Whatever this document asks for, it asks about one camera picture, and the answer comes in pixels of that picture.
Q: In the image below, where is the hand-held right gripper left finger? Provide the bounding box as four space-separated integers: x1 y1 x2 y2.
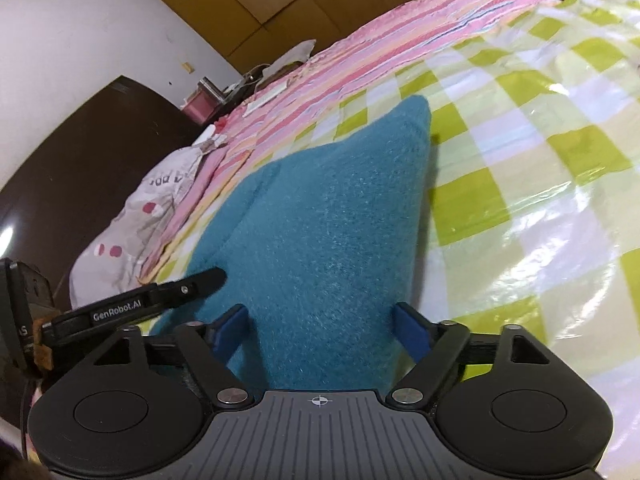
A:
94 304 251 409

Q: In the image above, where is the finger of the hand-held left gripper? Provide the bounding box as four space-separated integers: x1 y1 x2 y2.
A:
150 268 227 312

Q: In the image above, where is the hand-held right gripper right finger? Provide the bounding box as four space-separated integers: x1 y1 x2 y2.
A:
390 302 552 407

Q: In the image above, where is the teal knitted sweater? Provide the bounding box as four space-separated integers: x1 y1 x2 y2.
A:
149 94 434 397

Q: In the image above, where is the grey patterned pillow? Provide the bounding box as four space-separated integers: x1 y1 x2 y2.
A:
69 144 227 307

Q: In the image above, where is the dark brown headboard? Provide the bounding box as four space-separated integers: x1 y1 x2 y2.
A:
0 76 221 311

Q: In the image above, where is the pink storage container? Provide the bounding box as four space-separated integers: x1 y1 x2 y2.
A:
181 77 228 125

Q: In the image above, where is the white paper sheet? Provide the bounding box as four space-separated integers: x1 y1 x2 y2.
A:
244 86 290 115

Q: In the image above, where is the green white checked bed sheet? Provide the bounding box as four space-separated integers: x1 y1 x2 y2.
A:
140 0 640 478

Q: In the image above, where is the white bag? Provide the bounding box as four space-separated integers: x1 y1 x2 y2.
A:
260 40 317 80

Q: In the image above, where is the pink striped blanket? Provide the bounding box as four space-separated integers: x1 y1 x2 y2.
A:
137 0 640 281

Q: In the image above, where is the wooden wardrobe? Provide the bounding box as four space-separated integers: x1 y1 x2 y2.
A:
114 0 446 77

